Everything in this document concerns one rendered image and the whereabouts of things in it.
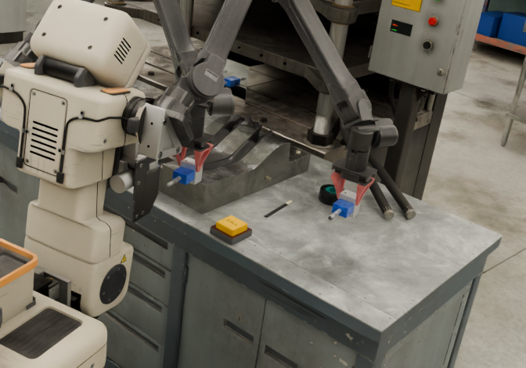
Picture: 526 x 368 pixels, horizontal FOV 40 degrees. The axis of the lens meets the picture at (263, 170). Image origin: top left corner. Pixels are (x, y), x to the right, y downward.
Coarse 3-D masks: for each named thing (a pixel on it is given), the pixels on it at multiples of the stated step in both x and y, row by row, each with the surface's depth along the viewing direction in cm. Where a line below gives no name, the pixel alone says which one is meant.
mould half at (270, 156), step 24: (216, 120) 230; (240, 144) 219; (264, 144) 218; (288, 144) 220; (168, 168) 203; (216, 168) 207; (240, 168) 210; (264, 168) 215; (288, 168) 225; (168, 192) 205; (192, 192) 199; (216, 192) 200; (240, 192) 209
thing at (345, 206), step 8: (344, 192) 188; (352, 192) 188; (344, 200) 186; (352, 200) 185; (336, 208) 184; (344, 208) 182; (352, 208) 185; (336, 216) 181; (344, 216) 183; (352, 216) 187
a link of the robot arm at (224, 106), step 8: (224, 88) 185; (216, 96) 183; (224, 96) 183; (232, 96) 184; (216, 104) 182; (224, 104) 183; (232, 104) 183; (208, 112) 186; (216, 112) 183; (224, 112) 184; (232, 112) 184
